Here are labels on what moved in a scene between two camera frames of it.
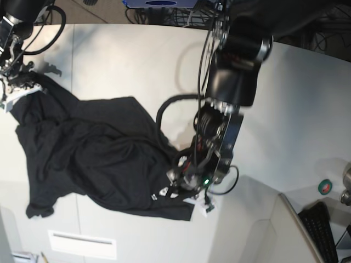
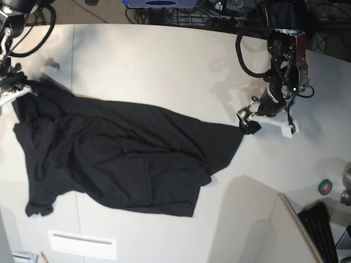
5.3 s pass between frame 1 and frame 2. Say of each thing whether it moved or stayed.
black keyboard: stayed
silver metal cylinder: stayed
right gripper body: moved
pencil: stayed
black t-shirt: moved
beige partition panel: stayed
